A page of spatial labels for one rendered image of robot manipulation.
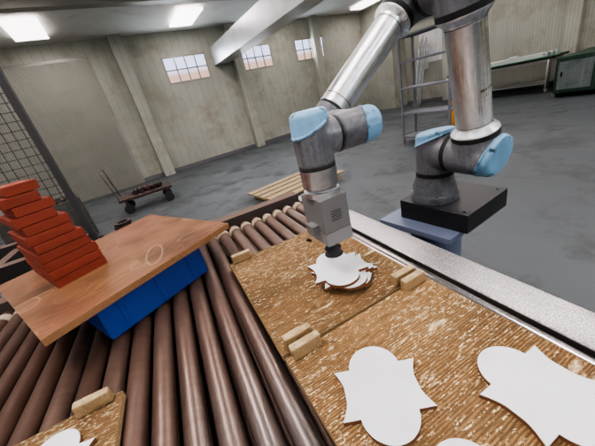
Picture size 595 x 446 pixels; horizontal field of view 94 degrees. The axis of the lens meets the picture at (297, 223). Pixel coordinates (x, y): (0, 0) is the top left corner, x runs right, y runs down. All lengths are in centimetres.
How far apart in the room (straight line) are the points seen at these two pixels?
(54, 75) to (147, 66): 219
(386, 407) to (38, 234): 85
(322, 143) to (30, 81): 959
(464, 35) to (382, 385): 72
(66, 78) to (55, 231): 904
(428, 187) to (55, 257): 108
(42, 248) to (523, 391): 100
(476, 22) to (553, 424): 71
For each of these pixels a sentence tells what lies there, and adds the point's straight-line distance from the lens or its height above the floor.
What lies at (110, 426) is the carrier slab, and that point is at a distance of 65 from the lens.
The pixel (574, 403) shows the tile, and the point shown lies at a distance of 53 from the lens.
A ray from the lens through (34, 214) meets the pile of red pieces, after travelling 94.
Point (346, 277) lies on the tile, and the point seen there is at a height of 97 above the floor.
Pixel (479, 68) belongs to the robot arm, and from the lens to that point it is 84.
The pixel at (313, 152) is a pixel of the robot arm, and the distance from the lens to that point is 54.
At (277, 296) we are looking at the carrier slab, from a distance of 69.
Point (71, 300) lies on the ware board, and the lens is 86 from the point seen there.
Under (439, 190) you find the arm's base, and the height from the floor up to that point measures 98.
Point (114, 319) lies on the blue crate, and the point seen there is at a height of 97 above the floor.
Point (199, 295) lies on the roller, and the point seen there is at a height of 92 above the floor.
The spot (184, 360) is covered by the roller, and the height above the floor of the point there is 92.
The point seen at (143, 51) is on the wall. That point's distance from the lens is 1016.
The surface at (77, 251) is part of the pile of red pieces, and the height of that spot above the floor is 111.
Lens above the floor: 135
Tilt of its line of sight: 24 degrees down
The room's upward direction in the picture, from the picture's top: 14 degrees counter-clockwise
